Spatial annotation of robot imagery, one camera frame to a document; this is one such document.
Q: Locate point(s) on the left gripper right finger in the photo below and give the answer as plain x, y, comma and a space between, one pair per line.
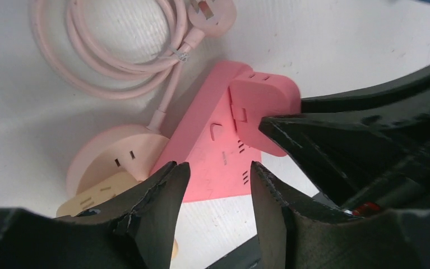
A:
295, 230

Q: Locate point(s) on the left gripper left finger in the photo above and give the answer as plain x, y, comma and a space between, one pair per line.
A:
135, 229

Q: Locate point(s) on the pink square plug adapter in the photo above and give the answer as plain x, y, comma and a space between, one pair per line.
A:
255, 95

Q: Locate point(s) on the yellow plug adapter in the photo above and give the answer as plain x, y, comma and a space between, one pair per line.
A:
97, 194

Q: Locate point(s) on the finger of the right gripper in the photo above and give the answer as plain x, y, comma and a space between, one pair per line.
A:
356, 168
370, 97

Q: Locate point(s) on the pale pink round socket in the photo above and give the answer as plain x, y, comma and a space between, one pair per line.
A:
131, 148

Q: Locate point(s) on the pink triangular power strip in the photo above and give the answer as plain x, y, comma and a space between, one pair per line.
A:
206, 138

